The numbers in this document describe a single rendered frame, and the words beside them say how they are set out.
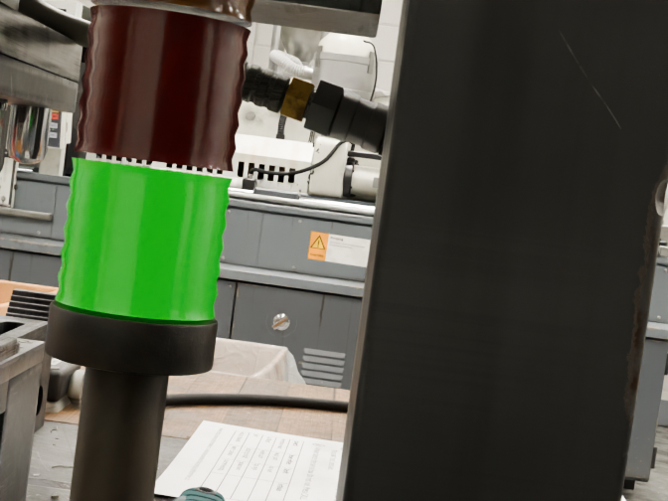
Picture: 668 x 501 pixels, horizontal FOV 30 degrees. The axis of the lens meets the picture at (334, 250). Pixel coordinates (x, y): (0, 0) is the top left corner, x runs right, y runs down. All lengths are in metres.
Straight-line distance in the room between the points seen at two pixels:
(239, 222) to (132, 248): 4.76
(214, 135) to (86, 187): 0.03
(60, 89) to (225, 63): 0.35
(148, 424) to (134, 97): 0.08
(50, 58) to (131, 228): 0.33
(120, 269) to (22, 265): 4.97
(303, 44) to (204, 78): 5.44
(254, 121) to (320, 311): 1.06
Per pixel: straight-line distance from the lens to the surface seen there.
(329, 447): 0.89
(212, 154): 0.29
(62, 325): 0.29
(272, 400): 1.02
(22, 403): 0.64
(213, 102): 0.29
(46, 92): 0.60
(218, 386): 1.09
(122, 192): 0.28
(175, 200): 0.28
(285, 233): 5.02
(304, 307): 5.02
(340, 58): 5.27
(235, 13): 0.29
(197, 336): 0.29
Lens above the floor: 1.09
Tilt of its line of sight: 3 degrees down
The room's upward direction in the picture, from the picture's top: 8 degrees clockwise
